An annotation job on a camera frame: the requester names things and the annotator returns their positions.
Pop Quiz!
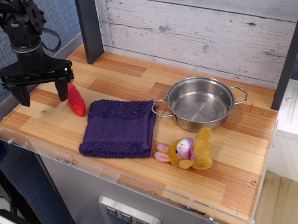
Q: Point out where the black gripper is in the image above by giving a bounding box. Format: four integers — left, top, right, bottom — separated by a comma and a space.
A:
0, 48, 74, 107

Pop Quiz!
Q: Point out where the red handled metal spoon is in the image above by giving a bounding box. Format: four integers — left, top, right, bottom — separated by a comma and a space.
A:
67, 84, 86, 117

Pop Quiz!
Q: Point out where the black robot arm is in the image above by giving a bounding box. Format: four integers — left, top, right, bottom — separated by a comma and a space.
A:
0, 0, 74, 106

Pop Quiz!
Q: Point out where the purple folded cloth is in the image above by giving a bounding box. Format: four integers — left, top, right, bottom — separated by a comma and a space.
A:
78, 99, 156, 159

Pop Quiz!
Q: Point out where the clear acrylic edge guard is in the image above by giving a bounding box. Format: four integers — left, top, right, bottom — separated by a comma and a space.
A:
0, 22, 285, 224

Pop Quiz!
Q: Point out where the silver dispenser panel with buttons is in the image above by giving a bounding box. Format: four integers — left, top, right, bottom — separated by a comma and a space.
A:
98, 195, 162, 224

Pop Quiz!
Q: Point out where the stainless steel pot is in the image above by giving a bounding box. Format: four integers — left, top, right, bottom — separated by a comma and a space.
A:
151, 76, 248, 132

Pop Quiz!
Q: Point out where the yellow plush bunny toy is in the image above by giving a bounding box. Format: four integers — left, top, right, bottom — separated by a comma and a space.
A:
154, 127, 213, 170

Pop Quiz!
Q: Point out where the white appliance at right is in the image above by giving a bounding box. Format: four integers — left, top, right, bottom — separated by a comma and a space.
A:
267, 79, 298, 182

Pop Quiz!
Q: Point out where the dark grey left post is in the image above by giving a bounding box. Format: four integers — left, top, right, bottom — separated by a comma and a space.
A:
75, 0, 104, 64

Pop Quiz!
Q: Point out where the dark grey post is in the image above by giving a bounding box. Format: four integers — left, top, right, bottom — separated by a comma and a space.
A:
75, 0, 104, 64
271, 20, 298, 111

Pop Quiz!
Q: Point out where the dark grey right post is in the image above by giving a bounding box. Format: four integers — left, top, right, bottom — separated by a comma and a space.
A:
271, 20, 298, 111

